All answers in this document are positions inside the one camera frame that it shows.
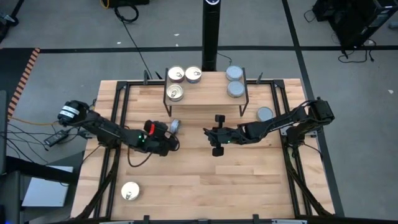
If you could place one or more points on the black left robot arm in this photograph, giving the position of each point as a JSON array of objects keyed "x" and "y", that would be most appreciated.
[{"x": 109, "y": 129}]

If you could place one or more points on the black equipment box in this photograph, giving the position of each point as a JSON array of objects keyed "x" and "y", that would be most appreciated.
[{"x": 130, "y": 2}]

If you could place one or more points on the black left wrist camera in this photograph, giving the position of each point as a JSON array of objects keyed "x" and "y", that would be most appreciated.
[{"x": 160, "y": 129}]

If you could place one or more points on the blue red salmon can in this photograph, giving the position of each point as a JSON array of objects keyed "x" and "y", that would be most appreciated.
[
  {"x": 176, "y": 74},
  {"x": 174, "y": 92},
  {"x": 130, "y": 191},
  {"x": 193, "y": 74}
]

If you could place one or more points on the black floor mat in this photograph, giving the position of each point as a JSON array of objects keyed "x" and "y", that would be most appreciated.
[{"x": 12, "y": 68}]

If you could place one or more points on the black aluminium table frame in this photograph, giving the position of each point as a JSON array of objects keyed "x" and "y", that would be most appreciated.
[{"x": 122, "y": 84}]

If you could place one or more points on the white panel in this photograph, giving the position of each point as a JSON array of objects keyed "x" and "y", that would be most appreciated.
[{"x": 46, "y": 191}]

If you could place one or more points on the black power adapter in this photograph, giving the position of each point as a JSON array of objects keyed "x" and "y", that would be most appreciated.
[{"x": 56, "y": 138}]

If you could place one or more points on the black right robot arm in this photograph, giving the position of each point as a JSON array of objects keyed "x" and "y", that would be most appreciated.
[{"x": 273, "y": 124}]

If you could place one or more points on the black desk leg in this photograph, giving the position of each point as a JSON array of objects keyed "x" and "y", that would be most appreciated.
[{"x": 40, "y": 169}]

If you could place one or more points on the black table clamp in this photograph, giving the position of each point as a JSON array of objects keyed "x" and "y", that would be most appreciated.
[
  {"x": 146, "y": 218},
  {"x": 255, "y": 218}
]

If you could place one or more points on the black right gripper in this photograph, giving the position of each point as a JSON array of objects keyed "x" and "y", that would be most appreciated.
[{"x": 227, "y": 142}]

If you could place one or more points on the black tower fan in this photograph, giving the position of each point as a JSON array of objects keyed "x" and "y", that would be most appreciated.
[{"x": 211, "y": 37}]

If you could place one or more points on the grey metal base plate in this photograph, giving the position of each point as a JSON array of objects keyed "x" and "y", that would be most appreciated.
[{"x": 284, "y": 131}]

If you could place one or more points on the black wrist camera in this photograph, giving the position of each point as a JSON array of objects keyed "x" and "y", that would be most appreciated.
[
  {"x": 233, "y": 132},
  {"x": 160, "y": 129}
]

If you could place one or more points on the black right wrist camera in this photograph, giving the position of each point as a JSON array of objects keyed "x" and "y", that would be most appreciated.
[{"x": 233, "y": 132}]

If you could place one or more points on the wooden shelf black frame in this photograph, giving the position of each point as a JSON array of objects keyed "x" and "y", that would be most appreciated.
[{"x": 208, "y": 93}]

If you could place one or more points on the green white tuna can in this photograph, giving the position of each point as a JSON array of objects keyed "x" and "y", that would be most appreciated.
[
  {"x": 235, "y": 89},
  {"x": 234, "y": 73},
  {"x": 265, "y": 114},
  {"x": 175, "y": 126}
]

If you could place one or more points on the black computer cart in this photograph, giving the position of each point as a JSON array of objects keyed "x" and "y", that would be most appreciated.
[{"x": 351, "y": 21}]

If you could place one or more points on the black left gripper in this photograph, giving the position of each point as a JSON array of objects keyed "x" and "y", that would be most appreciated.
[{"x": 157, "y": 147}]

